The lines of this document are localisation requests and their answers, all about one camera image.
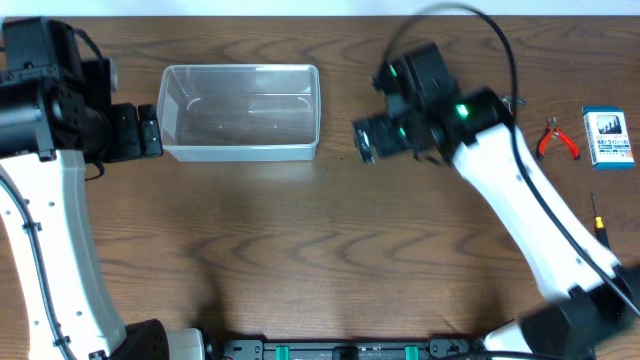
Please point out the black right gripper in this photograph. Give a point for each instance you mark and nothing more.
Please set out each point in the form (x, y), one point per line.
(382, 136)

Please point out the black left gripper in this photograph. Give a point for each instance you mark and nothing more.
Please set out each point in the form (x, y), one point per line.
(130, 132)

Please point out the small claw hammer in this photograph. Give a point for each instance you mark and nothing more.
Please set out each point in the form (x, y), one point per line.
(511, 102)

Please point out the clear plastic storage container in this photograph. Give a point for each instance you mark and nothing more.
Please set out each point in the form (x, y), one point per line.
(240, 112)

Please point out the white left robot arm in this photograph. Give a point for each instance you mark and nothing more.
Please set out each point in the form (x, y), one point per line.
(70, 312)

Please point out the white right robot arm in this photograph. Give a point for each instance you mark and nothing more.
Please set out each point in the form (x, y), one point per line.
(590, 296)

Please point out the blue white screwdriver box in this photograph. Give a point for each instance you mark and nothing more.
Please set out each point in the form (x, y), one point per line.
(608, 139)

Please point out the yellow black screwdriver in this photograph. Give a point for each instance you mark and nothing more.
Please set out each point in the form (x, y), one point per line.
(599, 226)

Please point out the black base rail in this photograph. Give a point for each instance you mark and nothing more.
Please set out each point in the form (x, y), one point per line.
(434, 348)

